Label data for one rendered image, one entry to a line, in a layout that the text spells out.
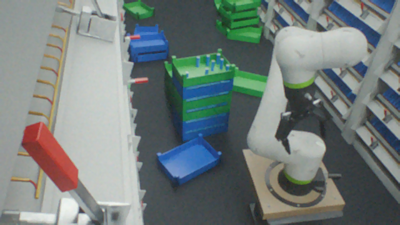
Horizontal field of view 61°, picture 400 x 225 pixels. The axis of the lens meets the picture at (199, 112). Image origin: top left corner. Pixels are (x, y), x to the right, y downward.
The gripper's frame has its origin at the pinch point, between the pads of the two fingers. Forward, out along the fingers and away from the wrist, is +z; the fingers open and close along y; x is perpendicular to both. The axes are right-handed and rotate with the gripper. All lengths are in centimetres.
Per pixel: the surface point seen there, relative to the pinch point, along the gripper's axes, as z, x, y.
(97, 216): -72, -66, -43
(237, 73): 53, 141, 18
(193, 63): 7, 97, -17
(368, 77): 33, 57, 67
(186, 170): 47, 58, -44
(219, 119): 41, 82, -15
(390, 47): 14, 49, 73
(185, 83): 6, 76, -27
